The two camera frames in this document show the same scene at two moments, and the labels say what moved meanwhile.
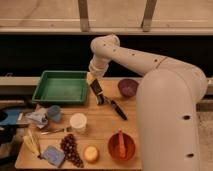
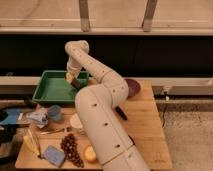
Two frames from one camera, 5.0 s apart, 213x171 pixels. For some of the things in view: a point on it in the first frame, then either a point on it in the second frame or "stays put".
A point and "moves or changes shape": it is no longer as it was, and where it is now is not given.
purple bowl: x=128 y=86 stays put
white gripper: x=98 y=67 to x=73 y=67
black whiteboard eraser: x=96 y=86 moves or changes shape
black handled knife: x=117 y=108 stays put
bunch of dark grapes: x=69 y=146 stays put
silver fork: x=65 y=129 stays put
